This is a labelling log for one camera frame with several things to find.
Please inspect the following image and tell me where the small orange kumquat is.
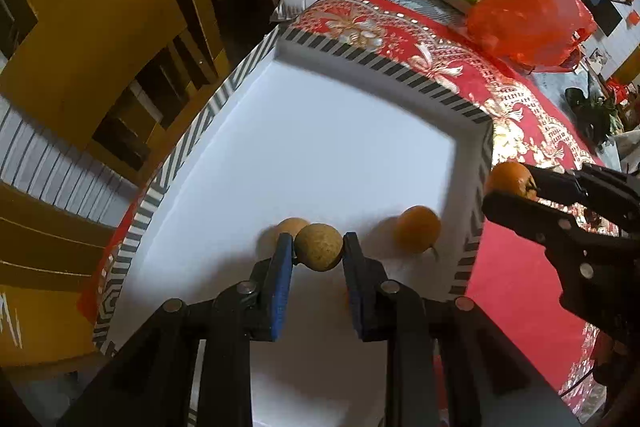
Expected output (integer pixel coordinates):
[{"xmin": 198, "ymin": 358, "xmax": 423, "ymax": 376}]
[{"xmin": 485, "ymin": 161, "xmax": 538, "ymax": 200}]

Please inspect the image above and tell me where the dark green leafy vegetable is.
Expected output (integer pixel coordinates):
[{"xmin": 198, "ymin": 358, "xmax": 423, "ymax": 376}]
[{"xmin": 565, "ymin": 87, "xmax": 624, "ymax": 150}]

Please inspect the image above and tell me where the orange kumquat in tray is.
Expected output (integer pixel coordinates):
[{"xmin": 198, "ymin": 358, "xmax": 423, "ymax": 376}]
[{"xmin": 393, "ymin": 205, "xmax": 442, "ymax": 255}]

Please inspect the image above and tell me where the red gold embroidered tablecloth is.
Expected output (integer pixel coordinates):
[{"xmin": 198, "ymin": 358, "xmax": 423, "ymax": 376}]
[{"xmin": 79, "ymin": 0, "xmax": 605, "ymax": 418}]

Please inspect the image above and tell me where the white lace tablecloth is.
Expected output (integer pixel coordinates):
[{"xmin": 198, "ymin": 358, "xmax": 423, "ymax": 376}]
[{"xmin": 390, "ymin": 0, "xmax": 620, "ymax": 171}]

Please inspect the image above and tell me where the white tray striped rim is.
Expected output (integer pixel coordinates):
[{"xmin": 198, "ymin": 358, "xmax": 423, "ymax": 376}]
[{"xmin": 92, "ymin": 25, "xmax": 496, "ymax": 427}]

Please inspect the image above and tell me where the red plastic bag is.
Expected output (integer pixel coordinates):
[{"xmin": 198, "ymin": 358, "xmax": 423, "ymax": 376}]
[{"xmin": 466, "ymin": 0, "xmax": 597, "ymax": 67}]

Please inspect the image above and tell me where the tan longan in tray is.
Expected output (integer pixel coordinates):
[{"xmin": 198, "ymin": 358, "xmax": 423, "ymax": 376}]
[{"xmin": 273, "ymin": 217, "xmax": 310, "ymax": 243}]

